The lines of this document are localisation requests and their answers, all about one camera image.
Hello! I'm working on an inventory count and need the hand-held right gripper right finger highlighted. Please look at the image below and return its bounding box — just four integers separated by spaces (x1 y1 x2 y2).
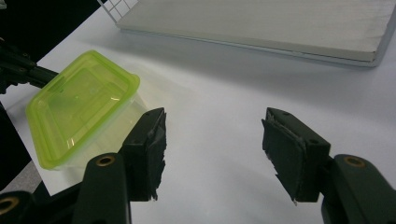
262 107 332 206

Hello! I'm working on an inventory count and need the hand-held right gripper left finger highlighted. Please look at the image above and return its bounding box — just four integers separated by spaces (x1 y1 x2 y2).
119 107 168 203

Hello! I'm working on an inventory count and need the green translucent plastic container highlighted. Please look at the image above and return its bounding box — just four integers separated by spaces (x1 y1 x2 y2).
25 49 141 171

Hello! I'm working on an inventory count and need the grey flat board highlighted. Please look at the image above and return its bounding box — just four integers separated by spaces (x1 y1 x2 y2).
116 0 396 68

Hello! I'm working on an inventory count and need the white wire grid rack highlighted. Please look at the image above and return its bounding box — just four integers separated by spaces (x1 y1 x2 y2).
96 0 140 23

